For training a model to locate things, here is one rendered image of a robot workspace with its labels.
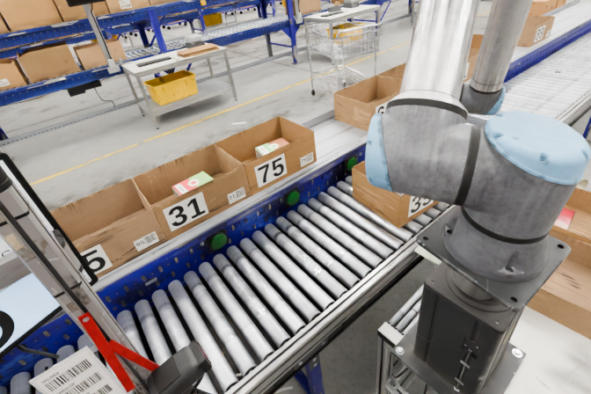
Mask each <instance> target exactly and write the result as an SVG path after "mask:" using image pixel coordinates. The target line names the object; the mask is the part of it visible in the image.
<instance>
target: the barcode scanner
mask: <svg viewBox="0 0 591 394"><path fill-rule="evenodd" d="M211 363H212V362H211V361H210V359H209V358H208V355H207V354H206V352H205V350H204V348H203V346H202V345H201V344H200V343H199V342H198V341H196V340H193V341H192V342H190V343H189V344H188V346H185V347H183V348H181V349H180V350H179V351H178V352H177V353H175V355H172V356H171V357H170V358H169V359H168V360H166V361H165V362H164V363H162V364H161V365H160V366H159V367H158V368H156V369H155V370H154V371H153V372H151V373H150V375H149V377H148V379H147V386H148V389H149V391H150V394H195V392H196V391H195V389H194V388H193V384H194V383H196V382H197V381H198V380H199V379H200V378H201V377H202V376H203V375H204V372H205V373H206V372H208V371H209V370H210V369H211V368H212V364H211Z"/></svg>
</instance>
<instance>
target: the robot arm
mask: <svg viewBox="0 0 591 394"><path fill-rule="evenodd" d="M479 2H480V0H420V3H419V8H418V11H417V16H416V19H415V24H414V28H413V32H412V39H411V44H410V47H409V52H408V56H407V60H406V65H405V72H404V75H403V80H402V84H401V88H400V93H399V94H398V95H397V96H396V97H395V98H393V99H391V100H390V101H388V103H387V106H386V110H385V113H376V114H374V116H373V117H372V119H371V122H370V125H369V129H368V138H367V146H366V157H365V168H366V175H367V179H368V182H369V183H370V184H371V185H372V186H375V187H379V188H382V189H385V190H388V191H390V192H392V193H393V192H394V193H402V194H406V195H411V196H415V197H420V198H423V199H428V200H432V201H439V202H444V203H448V204H453V205H457V206H456V207H455V208H454V209H453V210H452V211H451V212H450V213H449V214H448V216H447V217H446V219H445V222H444V224H443V227H442V240H443V243H444V244H445V246H446V248H447V250H448V251H449V253H450V254H451V255H452V256H453V258H454V259H455V260H456V261H458V262H459V263H460V264H461V265H463V266H464V267H466V268H467V269H469V270H471V271H472V272H473V273H475V274H478V275H481V276H483V277H485V278H488V279H491V280H495V281H504V282H520V281H527V280H530V279H532V278H534V277H536V276H537V275H539V274H540V273H541V271H542V270H543V269H544V266H545V265H546V263H547V261H548V258H549V253H550V251H549V232H550V230H551V228H552V226H553V225H554V223H555V222H556V221H557V219H558V217H559V215H560V213H561V211H562V210H563V208H564V206H565V205H566V203H567V202H568V200H569V198H570V197H571V195H572V193H573V191H574V189H575V187H576V186H577V185H578V183H579V182H580V181H581V180H582V178H583V176H584V171H585V169H586V167H587V163H588V161H589V159H590V155H591V151H590V148H589V145H588V143H587V141H586V140H585V138H584V137H583V136H582V135H581V134H580V133H578V132H576V131H575V130H574V129H573V128H571V127H569V126H568V125H566V124H565V123H563V122H561V121H559V120H555V119H552V118H551V117H548V116H544V115H542V114H533V113H530V112H523V111H507V112H502V113H497V112H498V111H499V110H500V108H501V105H502V102H503V100H504V98H505V94H506V88H505V87H504V86H503V82H504V79H505V77H506V74H507V70H508V68H509V65H510V62H511V60H512V58H513V55H514V51H515V49H516V46H517V43H518V41H519V39H520V36H521V33H522V29H523V27H524V24H525V22H526V19H527V16H528V14H529V10H530V7H531V5H532V3H533V0H493V2H492V8H491V11H490V14H489V18H488V20H487V24H486V28H485V33H484V36H483V39H482V43H481V46H480V49H479V53H478V59H477V61H476V65H475V69H474V71H473V75H472V78H471V80H470V83H469V84H463V78H464V73H465V69H466V65H467V61H468V56H469V52H470V48H471V40H472V35H473V32H474V27H475V23H476V18H477V15H478V7H479ZM468 113H475V114H481V115H493V116H492V117H491V118H490V119H489V120H488V121H487V122H486V124H485V126H484V127H482V126H475V125H468V124H466V121H467V116H468ZM496 113H497V114H496ZM495 114H496V115H495Z"/></svg>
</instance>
